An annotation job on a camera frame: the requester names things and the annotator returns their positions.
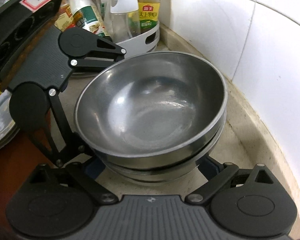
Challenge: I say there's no pink flower plate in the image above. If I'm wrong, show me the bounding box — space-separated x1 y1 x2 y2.
0 90 19 149

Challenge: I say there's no large steel bowl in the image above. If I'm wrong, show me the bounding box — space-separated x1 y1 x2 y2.
101 119 225 184

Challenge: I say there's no seasoning packet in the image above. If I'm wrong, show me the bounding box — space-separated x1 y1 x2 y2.
69 0 112 41

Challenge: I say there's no white round turntable tray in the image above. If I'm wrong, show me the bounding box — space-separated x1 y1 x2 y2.
70 21 161 78

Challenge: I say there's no white spray bottle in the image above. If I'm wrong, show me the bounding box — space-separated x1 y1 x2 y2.
108 0 141 43

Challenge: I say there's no red cloth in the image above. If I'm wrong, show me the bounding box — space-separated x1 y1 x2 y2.
0 132 52 239

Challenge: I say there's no yellow cap green label bottle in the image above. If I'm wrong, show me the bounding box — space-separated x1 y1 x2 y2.
138 0 161 34

